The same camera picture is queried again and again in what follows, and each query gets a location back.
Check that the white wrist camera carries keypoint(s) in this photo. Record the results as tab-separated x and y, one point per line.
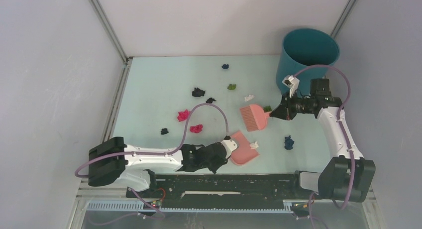
229	144
292	83

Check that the pink plastic dustpan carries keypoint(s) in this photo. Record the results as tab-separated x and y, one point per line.
244	153

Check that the dark blue paper scrap right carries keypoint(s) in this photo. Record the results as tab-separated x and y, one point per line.
288	143

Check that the teal plastic bucket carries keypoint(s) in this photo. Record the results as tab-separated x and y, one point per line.
304	47

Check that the pink plastic hand brush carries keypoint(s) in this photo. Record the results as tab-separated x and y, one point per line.
254	117

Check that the large black paper scrap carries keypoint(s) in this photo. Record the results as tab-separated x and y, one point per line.
197	92

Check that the small black paper scrap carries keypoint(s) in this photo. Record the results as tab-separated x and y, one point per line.
210	100

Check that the white paper scrap lower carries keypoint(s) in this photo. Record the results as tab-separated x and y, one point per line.
254	145

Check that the white paper scrap upper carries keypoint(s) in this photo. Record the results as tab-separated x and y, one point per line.
248	98

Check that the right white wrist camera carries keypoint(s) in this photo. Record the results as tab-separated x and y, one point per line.
292	83

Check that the green paper scrap far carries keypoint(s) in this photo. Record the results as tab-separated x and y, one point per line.
231	87

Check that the white paper scrap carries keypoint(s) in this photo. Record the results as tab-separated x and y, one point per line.
248	98
254	145

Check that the black paper scrap lower left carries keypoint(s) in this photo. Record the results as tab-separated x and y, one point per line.
164	131

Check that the magenta paper scrap large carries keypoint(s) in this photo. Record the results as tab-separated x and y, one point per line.
183	115

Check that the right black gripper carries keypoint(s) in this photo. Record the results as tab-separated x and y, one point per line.
283	112

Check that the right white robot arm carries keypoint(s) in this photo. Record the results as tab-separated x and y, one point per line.
348	175

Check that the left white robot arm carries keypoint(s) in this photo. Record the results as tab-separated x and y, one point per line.
113	161

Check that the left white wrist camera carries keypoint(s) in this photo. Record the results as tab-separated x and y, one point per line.
229	144

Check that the magenta paper scrap small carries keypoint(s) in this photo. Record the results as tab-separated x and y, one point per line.
196	128

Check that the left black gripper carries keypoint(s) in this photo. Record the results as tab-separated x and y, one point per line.
214	168

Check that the green paper scrap near brush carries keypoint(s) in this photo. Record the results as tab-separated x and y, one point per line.
267	109

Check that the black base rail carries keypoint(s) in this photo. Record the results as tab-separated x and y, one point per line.
265	192

